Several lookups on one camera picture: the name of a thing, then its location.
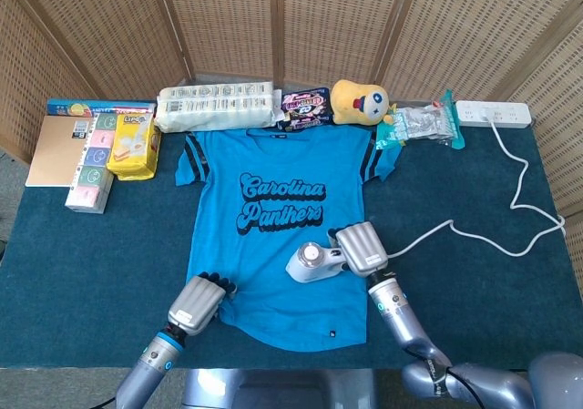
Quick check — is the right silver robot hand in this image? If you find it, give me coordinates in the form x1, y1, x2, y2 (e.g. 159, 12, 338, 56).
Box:
327, 220, 390, 279

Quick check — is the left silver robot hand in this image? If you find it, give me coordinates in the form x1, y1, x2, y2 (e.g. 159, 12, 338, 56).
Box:
167, 271, 238, 336

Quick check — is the white handheld garment steamer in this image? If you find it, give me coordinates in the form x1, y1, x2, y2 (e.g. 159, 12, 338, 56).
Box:
285, 240, 352, 285

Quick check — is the blue Carolina Panthers t-shirt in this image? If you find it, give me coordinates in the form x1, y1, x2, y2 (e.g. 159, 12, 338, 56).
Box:
175, 125, 402, 353

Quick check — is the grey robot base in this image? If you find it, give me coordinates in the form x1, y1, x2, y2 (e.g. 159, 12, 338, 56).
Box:
181, 367, 379, 409

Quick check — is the dark teal table mat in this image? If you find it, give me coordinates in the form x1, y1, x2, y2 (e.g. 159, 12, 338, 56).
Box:
0, 124, 583, 370

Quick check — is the small light green packet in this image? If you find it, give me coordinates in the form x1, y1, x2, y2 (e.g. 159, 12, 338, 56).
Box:
375, 107, 411, 151

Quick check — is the clear bag with teal edge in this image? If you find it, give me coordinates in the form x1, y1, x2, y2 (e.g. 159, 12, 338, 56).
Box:
400, 88, 466, 150

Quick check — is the yellow plush toy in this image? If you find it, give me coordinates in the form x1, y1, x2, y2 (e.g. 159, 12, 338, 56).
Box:
330, 79, 396, 126

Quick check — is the dark purple pad pack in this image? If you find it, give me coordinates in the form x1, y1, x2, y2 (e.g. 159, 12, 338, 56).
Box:
275, 86, 332, 132

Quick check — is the pastel tissue box pack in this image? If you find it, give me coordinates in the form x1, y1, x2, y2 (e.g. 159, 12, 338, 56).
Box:
64, 111, 120, 214

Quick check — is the yellow snack bag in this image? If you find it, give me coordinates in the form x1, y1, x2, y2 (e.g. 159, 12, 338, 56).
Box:
106, 111, 162, 181

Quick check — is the white power strip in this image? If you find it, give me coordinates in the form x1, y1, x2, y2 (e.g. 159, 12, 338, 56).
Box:
455, 99, 533, 130

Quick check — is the large white tissue pack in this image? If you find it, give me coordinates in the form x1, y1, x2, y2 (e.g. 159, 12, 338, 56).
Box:
153, 80, 282, 135

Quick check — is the brown notebook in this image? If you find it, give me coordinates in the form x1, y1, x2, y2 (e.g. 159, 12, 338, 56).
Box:
25, 115, 95, 188

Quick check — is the blue box with fruit print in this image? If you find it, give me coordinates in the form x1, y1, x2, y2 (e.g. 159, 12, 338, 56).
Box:
46, 97, 157, 118

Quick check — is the wicker folding screen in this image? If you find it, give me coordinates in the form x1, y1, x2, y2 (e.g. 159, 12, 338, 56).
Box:
0, 0, 583, 219

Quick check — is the white power cable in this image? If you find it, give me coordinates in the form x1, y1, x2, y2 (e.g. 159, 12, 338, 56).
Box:
386, 112, 568, 260

